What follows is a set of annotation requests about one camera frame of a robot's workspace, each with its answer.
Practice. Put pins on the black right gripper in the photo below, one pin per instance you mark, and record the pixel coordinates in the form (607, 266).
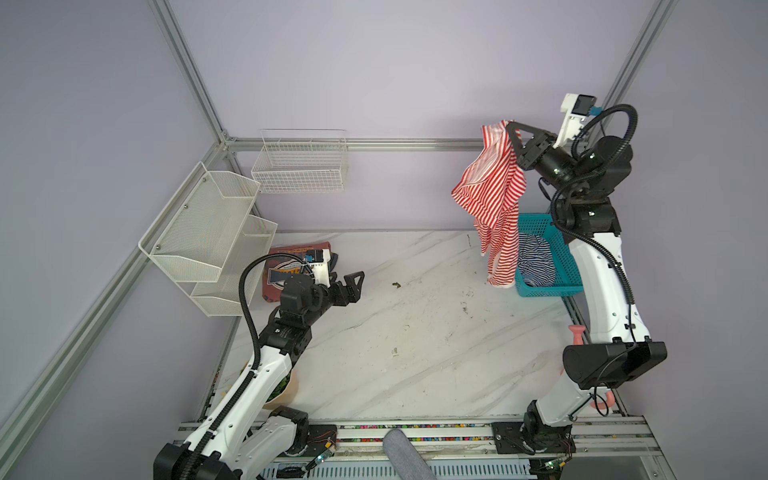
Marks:
(526, 157)

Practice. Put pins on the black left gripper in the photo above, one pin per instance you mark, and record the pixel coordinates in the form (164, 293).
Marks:
(352, 293)

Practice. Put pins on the red white striped tank top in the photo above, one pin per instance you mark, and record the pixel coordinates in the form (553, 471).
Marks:
(490, 190)

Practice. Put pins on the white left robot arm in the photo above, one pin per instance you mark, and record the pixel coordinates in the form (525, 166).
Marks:
(223, 446)

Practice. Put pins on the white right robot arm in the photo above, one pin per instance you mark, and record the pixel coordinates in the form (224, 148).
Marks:
(620, 347)

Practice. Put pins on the folded red graphic tank top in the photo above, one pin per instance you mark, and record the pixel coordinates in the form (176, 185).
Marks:
(277, 270)

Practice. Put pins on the navy white striped tank top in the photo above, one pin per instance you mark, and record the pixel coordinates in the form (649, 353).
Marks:
(535, 261)

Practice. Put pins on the green potted plant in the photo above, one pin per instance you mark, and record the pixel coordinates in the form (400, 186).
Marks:
(284, 393)

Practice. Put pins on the teal plastic basket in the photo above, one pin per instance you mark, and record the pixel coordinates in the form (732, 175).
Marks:
(568, 281)

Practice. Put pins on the grey foam microphone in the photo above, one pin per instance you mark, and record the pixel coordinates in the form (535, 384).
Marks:
(406, 461)

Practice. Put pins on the pink watering can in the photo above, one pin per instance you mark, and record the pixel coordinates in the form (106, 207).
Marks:
(582, 360)

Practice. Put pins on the white mesh wall shelf lower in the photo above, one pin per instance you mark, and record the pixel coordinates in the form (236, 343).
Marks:
(221, 298)

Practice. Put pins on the white mesh wall shelf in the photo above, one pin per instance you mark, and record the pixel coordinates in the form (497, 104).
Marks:
(192, 238)
(221, 298)

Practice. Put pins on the white wire wall basket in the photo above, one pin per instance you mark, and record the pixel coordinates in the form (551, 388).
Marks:
(301, 161)

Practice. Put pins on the white mesh wall shelf upper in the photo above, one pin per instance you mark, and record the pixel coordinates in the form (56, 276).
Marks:
(192, 238)

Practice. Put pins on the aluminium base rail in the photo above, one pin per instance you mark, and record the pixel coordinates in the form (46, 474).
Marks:
(457, 449)

